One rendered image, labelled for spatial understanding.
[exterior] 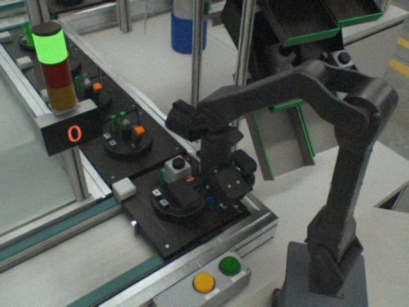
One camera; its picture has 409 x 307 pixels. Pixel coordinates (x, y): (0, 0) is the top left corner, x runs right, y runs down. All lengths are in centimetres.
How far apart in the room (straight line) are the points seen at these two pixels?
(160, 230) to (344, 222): 44
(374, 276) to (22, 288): 82
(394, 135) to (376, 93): 254
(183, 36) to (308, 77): 126
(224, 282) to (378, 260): 43
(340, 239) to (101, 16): 161
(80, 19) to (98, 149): 96
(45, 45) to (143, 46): 116
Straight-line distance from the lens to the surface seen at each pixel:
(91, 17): 200
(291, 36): 85
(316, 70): 55
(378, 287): 108
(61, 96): 78
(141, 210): 97
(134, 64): 173
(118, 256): 97
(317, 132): 115
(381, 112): 52
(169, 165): 91
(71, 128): 82
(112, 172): 107
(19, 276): 99
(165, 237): 92
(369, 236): 117
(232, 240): 94
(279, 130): 106
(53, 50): 74
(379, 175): 135
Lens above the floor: 172
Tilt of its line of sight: 43 degrees down
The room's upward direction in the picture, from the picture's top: 2 degrees clockwise
